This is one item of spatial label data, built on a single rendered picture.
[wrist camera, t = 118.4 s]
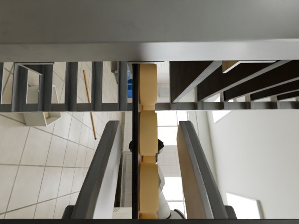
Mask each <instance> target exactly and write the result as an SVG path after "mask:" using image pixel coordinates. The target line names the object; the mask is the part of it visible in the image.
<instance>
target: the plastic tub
mask: <svg viewBox="0 0 299 224"><path fill-rule="evenodd" d="M38 90H39V86H33V87H28V93H27V104H37V103H38ZM52 104H59V101H58V96H57V90H56V86H55V85H53V96H52ZM23 115H24V120H25V123H26V126H27V127H29V126H46V127H48V126H49V125H51V124H52V123H54V122H56V121H57V120H59V119H60V118H62V117H61V112H23Z"/></svg>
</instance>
